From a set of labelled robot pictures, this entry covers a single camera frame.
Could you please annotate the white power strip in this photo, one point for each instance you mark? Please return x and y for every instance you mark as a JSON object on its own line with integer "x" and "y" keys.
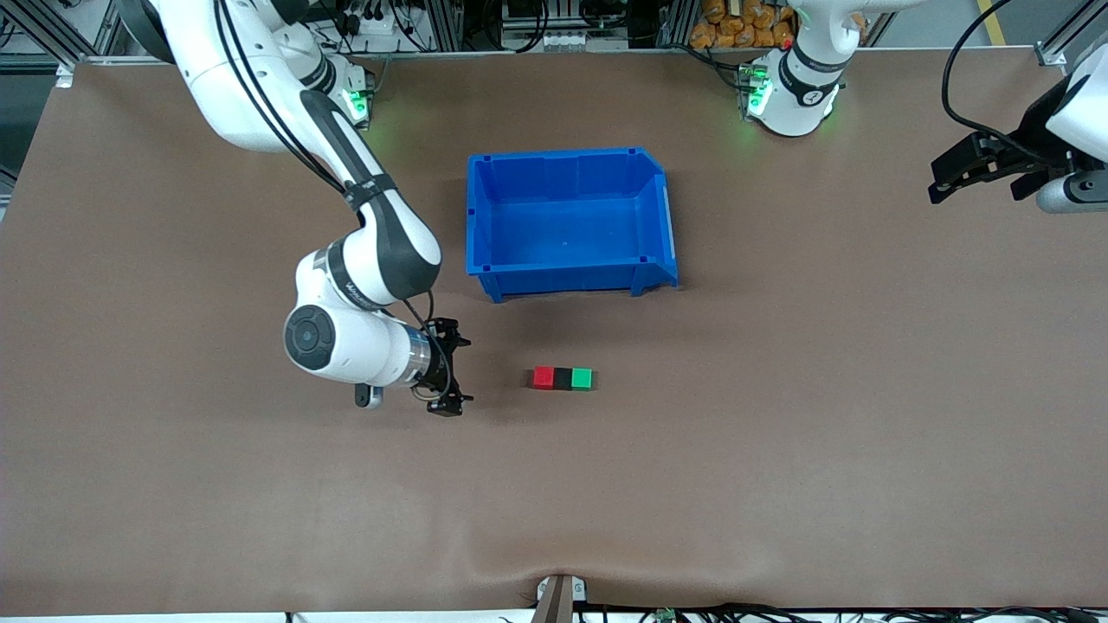
{"x": 381, "y": 35}

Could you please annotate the green cube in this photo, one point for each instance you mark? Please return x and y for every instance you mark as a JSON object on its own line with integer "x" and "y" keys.
{"x": 582, "y": 378}

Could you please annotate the orange snack bag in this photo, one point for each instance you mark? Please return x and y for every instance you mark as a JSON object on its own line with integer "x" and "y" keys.
{"x": 727, "y": 26}

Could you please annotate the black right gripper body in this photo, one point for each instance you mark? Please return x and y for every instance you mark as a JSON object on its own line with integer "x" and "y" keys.
{"x": 437, "y": 365}

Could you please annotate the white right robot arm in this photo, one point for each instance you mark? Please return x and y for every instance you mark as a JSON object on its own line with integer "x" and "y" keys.
{"x": 346, "y": 346}

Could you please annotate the brown table mat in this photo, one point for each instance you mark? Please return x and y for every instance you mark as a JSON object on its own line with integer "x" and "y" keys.
{"x": 260, "y": 484}

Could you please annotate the aluminium frame profile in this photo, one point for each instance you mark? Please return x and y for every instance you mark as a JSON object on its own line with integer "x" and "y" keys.
{"x": 1058, "y": 43}
{"x": 43, "y": 31}

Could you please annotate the blue plastic storage bin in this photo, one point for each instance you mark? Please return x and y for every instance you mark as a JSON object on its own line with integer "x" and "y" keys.
{"x": 567, "y": 229}

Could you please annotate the black cube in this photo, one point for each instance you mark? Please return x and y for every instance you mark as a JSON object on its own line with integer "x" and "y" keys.
{"x": 563, "y": 379}

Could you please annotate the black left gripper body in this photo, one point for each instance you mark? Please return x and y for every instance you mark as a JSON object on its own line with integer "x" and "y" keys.
{"x": 1035, "y": 127}

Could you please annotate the red cube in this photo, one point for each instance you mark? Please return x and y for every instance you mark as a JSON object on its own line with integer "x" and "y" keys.
{"x": 544, "y": 378}

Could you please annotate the electronics box with white connectors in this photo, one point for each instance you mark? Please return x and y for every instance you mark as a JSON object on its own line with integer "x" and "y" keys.
{"x": 563, "y": 39}

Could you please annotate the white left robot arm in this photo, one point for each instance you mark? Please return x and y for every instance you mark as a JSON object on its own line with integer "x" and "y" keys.
{"x": 801, "y": 108}

